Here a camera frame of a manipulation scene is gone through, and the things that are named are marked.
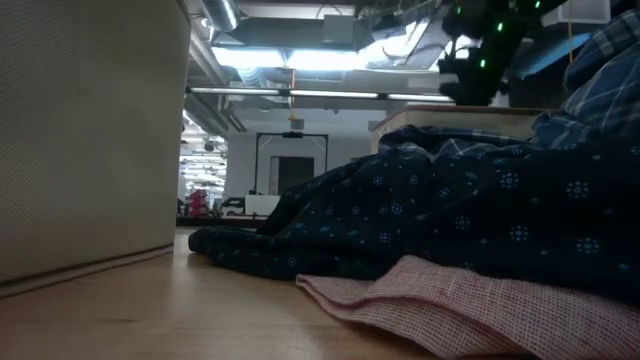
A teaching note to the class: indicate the ceiling light tube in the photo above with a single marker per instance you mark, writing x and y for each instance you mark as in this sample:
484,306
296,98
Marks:
300,93

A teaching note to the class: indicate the navy dotted shirt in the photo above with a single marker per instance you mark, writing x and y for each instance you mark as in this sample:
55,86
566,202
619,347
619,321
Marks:
450,215

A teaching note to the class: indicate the silver ceiling duct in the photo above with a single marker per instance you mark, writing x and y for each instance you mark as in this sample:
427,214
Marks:
220,12

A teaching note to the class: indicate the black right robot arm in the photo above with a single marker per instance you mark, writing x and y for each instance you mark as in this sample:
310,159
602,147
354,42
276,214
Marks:
480,50

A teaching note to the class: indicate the black frame stand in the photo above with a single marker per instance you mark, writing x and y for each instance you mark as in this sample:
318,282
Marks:
292,135

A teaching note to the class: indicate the pink knit shirt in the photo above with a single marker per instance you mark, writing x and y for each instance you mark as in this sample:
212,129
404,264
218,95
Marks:
450,310

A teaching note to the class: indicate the beige fabric storage bin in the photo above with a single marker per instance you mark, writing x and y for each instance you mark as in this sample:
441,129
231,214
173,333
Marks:
90,150
450,120

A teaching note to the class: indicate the red object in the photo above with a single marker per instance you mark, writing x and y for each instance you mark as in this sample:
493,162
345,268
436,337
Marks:
197,202

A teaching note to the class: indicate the blue plaid shirt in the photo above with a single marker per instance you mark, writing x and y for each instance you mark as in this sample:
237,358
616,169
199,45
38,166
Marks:
605,90

